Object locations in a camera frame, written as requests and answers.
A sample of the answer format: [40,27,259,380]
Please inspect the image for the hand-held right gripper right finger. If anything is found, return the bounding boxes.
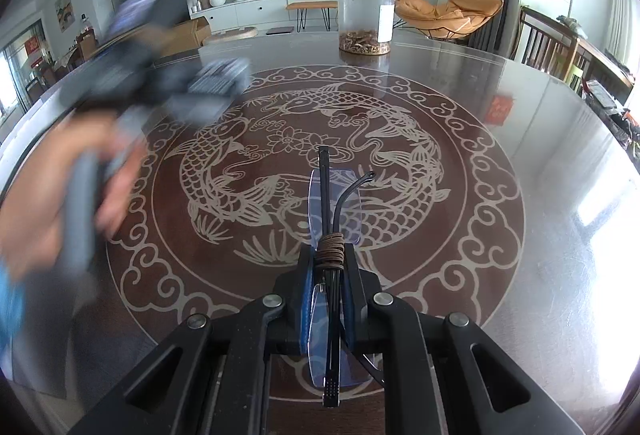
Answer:
[341,245,586,435]

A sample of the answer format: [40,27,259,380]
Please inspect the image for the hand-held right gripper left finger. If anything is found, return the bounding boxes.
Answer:
[67,242,318,435]

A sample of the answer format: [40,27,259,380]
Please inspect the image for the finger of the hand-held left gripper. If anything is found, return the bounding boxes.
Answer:
[189,56,251,95]
[165,92,231,124]

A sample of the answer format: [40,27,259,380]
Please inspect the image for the brown hair tie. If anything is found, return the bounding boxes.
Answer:
[314,233,347,272]

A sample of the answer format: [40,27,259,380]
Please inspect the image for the dark framed eyeglasses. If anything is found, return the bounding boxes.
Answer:
[305,145,386,408]

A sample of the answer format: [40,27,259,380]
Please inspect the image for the person's left forearm blue sleeve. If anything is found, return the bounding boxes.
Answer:
[0,260,27,356]

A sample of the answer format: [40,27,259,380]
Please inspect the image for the person's left hand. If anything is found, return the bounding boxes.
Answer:
[0,116,151,283]

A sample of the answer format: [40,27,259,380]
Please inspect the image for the cardboard box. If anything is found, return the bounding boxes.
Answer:
[165,16,212,58]

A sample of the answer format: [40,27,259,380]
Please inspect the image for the white television cabinet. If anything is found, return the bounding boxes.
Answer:
[187,0,346,36]

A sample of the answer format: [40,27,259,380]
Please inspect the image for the wooden bench with hairpin legs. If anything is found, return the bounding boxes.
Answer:
[286,0,340,32]

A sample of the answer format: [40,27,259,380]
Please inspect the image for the clear plastic jar black lid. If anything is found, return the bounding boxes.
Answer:
[336,0,397,56]

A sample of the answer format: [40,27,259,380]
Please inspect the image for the orange lounge chair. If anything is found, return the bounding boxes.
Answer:
[395,0,504,41]

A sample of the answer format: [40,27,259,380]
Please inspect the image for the cluttered side shelf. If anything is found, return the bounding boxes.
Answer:
[582,80,640,156]

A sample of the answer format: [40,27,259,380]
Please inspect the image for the dark wooden slatted chair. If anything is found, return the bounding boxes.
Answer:
[517,5,583,81]

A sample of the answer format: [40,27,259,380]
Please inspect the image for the dark wooden side desk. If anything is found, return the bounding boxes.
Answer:
[575,35,636,103]

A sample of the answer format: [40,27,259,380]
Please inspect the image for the white window curtain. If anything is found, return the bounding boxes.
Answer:
[607,0,640,81]

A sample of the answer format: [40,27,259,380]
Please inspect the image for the framed wall picture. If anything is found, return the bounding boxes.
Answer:
[55,0,74,32]

